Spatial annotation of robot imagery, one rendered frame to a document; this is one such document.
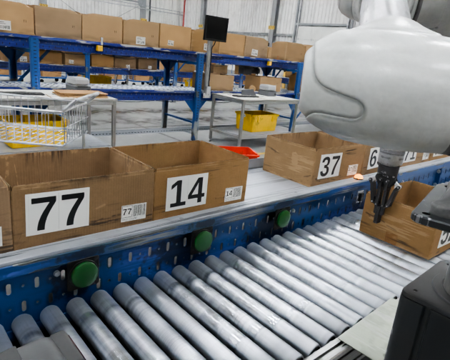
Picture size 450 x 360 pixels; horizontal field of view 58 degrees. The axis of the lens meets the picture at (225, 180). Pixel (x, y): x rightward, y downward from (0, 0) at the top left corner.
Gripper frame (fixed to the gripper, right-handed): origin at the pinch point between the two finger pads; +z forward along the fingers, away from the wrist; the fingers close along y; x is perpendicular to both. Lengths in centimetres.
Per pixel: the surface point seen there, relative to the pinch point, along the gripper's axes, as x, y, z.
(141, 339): -105, 1, 11
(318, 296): -54, 13, 11
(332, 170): 8.0, -28.8, -8.9
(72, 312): -113, -18, 12
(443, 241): 11.2, 21.7, 5.0
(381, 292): -34.4, 22.5, 11.0
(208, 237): -68, -21, 3
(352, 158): 23.1, -29.0, -13.1
